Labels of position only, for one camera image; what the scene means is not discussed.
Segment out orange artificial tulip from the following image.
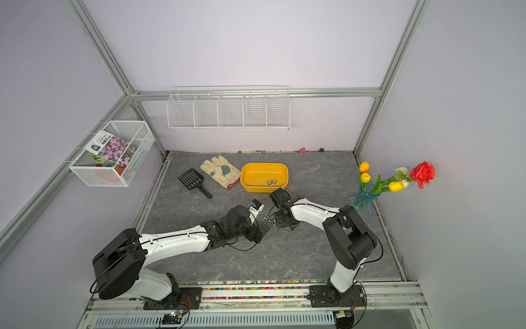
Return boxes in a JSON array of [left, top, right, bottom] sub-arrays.
[[359, 162, 370, 173]]

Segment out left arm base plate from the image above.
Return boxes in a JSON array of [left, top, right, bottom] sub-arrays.
[[143, 287, 203, 311]]

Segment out white wire wall shelf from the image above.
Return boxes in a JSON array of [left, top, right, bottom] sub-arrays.
[[167, 95, 291, 131]]

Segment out aluminium frame rail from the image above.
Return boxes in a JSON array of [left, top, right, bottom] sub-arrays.
[[131, 86, 382, 101]]

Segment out yellow plastic storage box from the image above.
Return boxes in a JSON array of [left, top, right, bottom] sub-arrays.
[[241, 163, 289, 193]]

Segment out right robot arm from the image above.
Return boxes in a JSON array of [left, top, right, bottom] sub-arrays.
[[271, 188, 382, 296]]

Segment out black slotted scoop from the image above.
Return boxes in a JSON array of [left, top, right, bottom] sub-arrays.
[[178, 168, 212, 199]]

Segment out white wire basket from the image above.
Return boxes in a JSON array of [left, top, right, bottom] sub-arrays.
[[69, 121, 155, 187]]

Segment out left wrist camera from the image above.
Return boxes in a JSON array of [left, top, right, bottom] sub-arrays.
[[248, 199, 264, 223]]

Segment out beige work glove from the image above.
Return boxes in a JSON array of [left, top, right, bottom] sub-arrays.
[[200, 155, 241, 189]]

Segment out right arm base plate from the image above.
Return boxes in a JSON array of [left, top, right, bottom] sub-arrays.
[[307, 285, 367, 308]]

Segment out yellow white artificial tulip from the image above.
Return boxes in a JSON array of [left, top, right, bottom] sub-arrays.
[[388, 180, 410, 192]]

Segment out blue glass vase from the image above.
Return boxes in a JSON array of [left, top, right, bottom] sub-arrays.
[[347, 183, 379, 219]]

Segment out purple flower seed packet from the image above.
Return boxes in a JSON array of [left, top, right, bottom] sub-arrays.
[[84, 130, 138, 169]]

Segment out red artificial rose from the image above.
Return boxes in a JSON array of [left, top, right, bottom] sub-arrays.
[[410, 161, 436, 189]]

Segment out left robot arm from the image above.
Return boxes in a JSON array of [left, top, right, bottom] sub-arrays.
[[90, 200, 267, 302]]

